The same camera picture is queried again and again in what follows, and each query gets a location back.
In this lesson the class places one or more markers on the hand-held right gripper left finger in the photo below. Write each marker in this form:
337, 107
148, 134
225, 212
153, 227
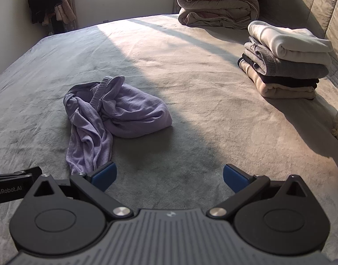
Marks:
105, 175

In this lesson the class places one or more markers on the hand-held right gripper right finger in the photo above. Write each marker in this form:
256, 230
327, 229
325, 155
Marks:
235, 176

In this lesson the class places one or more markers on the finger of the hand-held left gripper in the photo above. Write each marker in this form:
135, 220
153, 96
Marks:
19, 176

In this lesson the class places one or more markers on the purple pants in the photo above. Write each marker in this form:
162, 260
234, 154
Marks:
130, 107

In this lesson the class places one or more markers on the pink hanging clothes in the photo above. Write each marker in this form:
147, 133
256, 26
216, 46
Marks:
65, 12

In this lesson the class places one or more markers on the grey bed sheet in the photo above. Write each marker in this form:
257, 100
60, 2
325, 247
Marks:
199, 121

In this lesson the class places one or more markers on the beige folded garment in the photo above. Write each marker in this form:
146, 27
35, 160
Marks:
279, 91

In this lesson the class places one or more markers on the black folded garment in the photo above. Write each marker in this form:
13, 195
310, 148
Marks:
290, 81

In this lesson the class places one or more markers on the white folded garment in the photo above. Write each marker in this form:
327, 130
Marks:
290, 42

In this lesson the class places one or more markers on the folded beige quilt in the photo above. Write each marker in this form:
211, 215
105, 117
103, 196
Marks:
213, 2

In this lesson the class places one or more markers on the grey quilted headboard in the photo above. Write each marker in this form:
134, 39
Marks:
318, 5

